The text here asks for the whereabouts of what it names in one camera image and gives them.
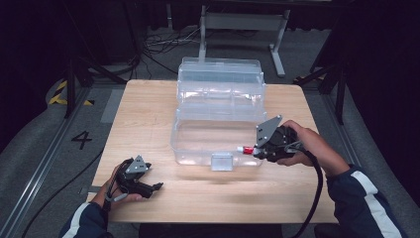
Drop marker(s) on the person's left hand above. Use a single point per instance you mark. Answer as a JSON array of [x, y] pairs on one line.
[[109, 195]]

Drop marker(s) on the grey metal desk frame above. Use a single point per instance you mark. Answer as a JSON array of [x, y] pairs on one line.
[[242, 21]]

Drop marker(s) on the grey metal floor rail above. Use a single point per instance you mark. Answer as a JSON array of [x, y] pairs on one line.
[[39, 168], [360, 155]]

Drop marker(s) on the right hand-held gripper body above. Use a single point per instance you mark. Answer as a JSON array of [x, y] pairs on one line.
[[277, 142]]

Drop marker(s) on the red and white tube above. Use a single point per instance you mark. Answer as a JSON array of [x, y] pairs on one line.
[[246, 150]]

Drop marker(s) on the clear plastic storage box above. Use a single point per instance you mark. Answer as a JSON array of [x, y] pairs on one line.
[[219, 115]]

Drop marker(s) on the black metal stand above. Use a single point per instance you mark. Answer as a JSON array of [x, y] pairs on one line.
[[71, 86], [340, 89]]

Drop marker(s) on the person's right hand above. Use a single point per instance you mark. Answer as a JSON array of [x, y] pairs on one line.
[[313, 145]]

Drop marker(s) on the yellow and black floor tape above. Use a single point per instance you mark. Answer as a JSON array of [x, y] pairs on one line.
[[59, 94]]

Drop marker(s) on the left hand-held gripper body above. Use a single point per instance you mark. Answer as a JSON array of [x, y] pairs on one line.
[[128, 180]]

